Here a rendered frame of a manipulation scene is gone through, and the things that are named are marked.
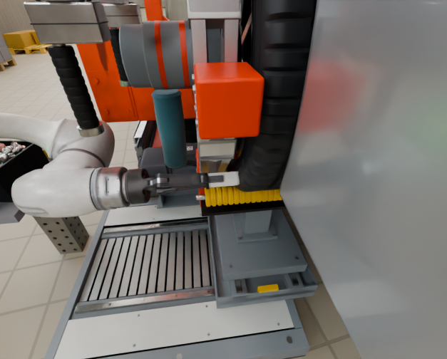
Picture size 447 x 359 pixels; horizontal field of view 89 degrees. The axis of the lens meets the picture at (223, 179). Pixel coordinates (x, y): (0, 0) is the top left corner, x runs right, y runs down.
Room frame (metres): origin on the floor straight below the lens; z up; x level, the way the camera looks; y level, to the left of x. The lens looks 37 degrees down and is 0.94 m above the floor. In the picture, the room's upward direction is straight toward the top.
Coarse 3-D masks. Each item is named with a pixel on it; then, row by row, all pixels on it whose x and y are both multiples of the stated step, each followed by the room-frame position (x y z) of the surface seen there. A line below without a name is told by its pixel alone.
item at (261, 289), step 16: (208, 224) 0.73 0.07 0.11; (304, 256) 0.52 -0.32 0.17; (304, 272) 0.46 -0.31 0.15; (224, 288) 0.40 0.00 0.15; (240, 288) 0.39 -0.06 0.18; (256, 288) 0.40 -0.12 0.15; (272, 288) 0.39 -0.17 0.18; (288, 288) 0.39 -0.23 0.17; (304, 288) 0.40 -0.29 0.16; (224, 304) 0.36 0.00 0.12; (240, 304) 0.37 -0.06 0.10
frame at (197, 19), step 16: (192, 0) 0.34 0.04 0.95; (208, 0) 0.34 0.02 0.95; (224, 0) 0.34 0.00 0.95; (240, 0) 0.35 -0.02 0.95; (192, 16) 0.33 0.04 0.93; (208, 16) 0.34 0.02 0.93; (224, 16) 0.34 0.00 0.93; (240, 16) 0.34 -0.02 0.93; (192, 32) 0.33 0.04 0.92; (224, 32) 0.35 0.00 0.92; (192, 48) 0.34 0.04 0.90; (224, 48) 0.35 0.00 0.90; (208, 144) 0.34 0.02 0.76; (224, 144) 0.34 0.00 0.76; (208, 160) 0.35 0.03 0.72; (224, 160) 0.37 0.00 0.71
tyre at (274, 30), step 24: (264, 0) 0.32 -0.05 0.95; (288, 0) 0.30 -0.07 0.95; (312, 0) 0.31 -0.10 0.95; (264, 24) 0.31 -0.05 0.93; (288, 24) 0.30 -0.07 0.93; (312, 24) 0.31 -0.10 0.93; (264, 48) 0.31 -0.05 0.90; (288, 48) 0.30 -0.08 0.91; (264, 72) 0.30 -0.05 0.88; (288, 72) 0.29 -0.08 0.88; (264, 96) 0.30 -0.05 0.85; (288, 96) 0.29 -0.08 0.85; (264, 120) 0.29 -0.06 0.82; (288, 120) 0.29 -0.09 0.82; (264, 144) 0.30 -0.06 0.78; (288, 144) 0.30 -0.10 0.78; (240, 168) 0.39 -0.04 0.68; (264, 168) 0.31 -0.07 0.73
